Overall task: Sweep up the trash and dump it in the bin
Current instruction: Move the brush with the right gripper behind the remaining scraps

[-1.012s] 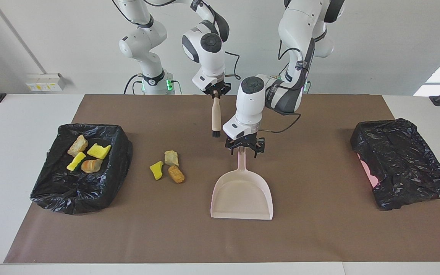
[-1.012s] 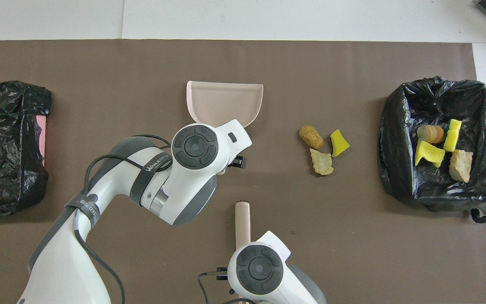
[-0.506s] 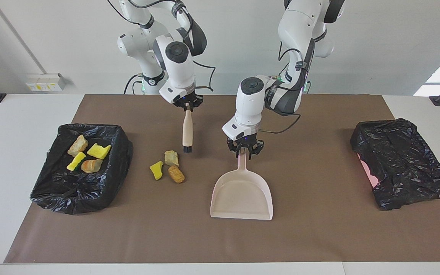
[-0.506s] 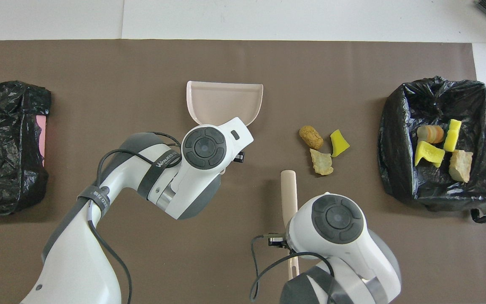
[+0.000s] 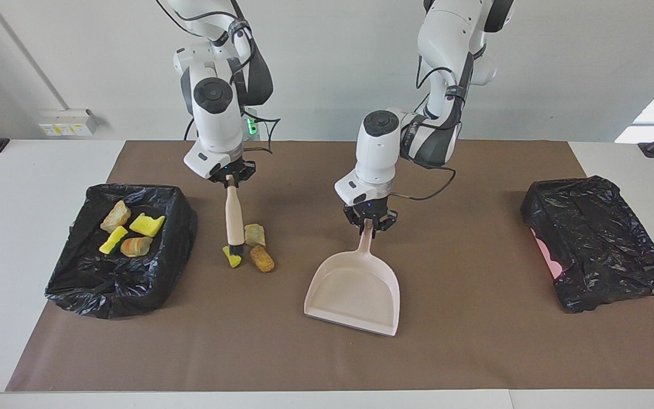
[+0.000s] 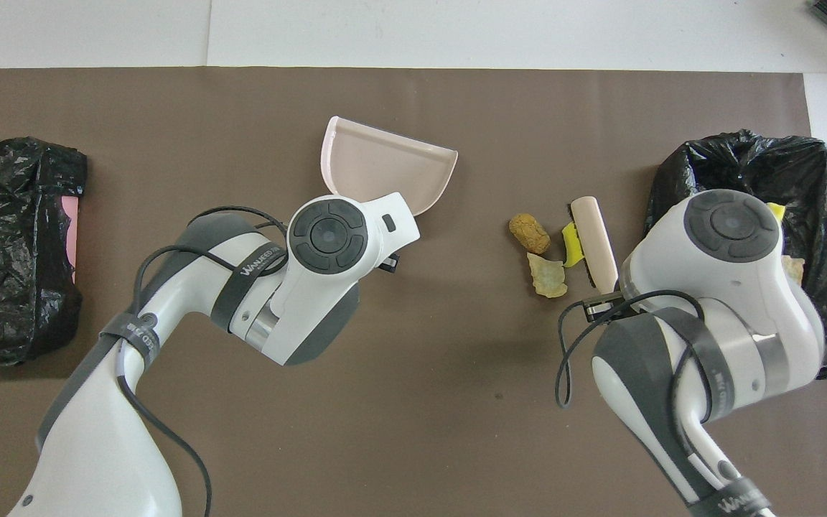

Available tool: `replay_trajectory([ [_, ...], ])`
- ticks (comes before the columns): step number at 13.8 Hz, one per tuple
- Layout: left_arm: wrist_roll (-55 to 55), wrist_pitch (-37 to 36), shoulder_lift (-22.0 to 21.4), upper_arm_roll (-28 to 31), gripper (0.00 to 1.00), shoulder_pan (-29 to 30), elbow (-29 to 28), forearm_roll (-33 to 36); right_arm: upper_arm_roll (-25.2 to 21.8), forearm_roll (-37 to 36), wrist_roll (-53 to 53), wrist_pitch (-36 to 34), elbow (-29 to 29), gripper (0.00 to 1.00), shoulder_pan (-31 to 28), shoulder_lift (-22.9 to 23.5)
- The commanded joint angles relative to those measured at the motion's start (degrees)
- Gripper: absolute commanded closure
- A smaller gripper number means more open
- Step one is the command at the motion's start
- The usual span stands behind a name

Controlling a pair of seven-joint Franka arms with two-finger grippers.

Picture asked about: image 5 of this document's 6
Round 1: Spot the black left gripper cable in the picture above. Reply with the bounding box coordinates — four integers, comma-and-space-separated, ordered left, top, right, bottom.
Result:
388, 57, 457, 201

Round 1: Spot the black plastic trash bag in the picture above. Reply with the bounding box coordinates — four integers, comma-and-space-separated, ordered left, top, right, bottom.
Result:
45, 183, 198, 319
520, 176, 654, 314

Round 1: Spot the beige hand brush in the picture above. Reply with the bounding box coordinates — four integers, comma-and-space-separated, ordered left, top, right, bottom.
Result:
223, 183, 245, 257

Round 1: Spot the brown table mat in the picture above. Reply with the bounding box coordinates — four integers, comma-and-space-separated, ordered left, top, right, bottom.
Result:
5, 140, 654, 393

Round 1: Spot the beige plastic dustpan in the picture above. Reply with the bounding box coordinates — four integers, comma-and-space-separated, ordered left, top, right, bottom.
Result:
303, 224, 401, 337

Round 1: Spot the white wall cable conduit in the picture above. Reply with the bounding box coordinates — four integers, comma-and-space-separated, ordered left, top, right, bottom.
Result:
0, 0, 69, 111

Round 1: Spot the white wall socket box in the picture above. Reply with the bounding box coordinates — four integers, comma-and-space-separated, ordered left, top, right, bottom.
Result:
39, 109, 99, 137

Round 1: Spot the pink plastic bin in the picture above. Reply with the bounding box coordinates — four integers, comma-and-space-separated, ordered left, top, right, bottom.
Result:
533, 227, 564, 280

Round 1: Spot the brown fried croquette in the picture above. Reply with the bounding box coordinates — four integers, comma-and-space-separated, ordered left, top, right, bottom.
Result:
249, 245, 275, 273

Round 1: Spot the yellow green scrub sponge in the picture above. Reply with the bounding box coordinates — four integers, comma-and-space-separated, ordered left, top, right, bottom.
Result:
99, 226, 129, 256

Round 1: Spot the striped croissant bread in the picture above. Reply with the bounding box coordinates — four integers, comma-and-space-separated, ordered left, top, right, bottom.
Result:
120, 236, 153, 258

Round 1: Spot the large yellow sponge piece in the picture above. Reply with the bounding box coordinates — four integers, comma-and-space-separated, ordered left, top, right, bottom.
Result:
129, 212, 166, 237

